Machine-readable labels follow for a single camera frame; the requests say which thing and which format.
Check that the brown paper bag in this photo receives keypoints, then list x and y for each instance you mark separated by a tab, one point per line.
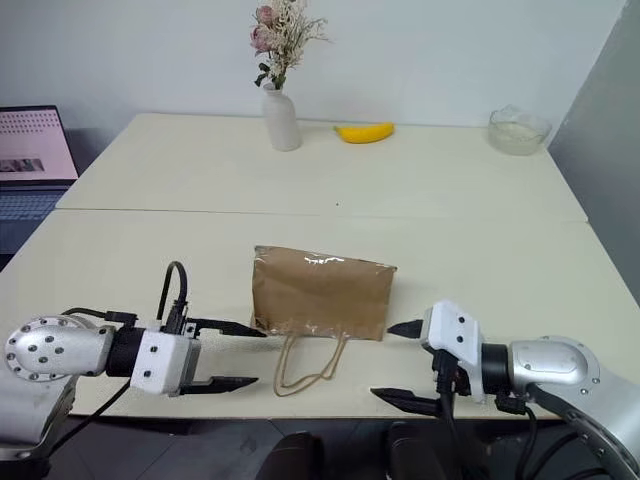
320	295

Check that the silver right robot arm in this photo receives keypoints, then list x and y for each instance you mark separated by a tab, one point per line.
550	367

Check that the open laptop computer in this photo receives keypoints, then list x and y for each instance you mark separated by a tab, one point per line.
30	145

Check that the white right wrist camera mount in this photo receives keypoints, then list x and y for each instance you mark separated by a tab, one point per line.
457	335

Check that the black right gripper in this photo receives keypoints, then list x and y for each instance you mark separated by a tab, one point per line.
456	382

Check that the yellow banana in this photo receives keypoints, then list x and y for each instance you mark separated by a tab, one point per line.
365	133

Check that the clear glass bowl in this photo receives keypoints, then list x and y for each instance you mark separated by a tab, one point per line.
519	132

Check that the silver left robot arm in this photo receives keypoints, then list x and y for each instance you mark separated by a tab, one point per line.
60	345

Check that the dried pink flower bouquet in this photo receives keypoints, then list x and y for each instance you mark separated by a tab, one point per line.
285	45

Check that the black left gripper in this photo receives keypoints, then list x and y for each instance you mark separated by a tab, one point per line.
191	360

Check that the white ceramic vase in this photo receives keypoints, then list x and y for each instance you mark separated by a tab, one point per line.
282	120

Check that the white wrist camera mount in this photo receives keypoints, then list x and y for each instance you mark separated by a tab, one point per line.
157	362
457	335

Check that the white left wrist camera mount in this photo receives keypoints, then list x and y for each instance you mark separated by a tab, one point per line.
157	362

